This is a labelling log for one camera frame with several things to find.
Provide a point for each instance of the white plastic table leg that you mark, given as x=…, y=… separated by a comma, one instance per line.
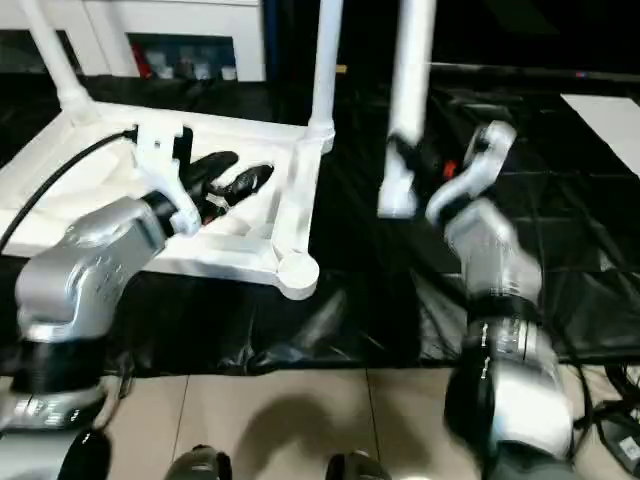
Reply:
x=410, y=75
x=326, y=60
x=55, y=60

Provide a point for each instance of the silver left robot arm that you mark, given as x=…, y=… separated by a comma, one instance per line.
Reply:
x=90, y=260

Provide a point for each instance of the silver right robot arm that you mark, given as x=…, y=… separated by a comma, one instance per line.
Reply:
x=500, y=280

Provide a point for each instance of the black glossy mat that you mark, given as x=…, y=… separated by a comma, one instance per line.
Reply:
x=525, y=225

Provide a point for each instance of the long black bar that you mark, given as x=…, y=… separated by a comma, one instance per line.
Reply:
x=525, y=72

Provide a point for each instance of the white cabinet with glass doors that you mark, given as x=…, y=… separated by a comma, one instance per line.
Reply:
x=175, y=25

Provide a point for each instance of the white flat board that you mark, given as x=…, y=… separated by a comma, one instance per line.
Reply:
x=605, y=125

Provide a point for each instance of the dark left robot foot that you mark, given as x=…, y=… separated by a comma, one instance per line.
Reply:
x=200, y=465

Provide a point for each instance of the grey power adapter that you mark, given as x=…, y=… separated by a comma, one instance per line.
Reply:
x=622, y=445

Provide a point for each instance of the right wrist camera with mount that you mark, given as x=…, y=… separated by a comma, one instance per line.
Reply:
x=480, y=165

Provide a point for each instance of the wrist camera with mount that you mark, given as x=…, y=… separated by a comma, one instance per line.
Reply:
x=160, y=150
x=480, y=165

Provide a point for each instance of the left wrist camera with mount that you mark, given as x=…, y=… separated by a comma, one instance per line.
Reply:
x=160, y=150

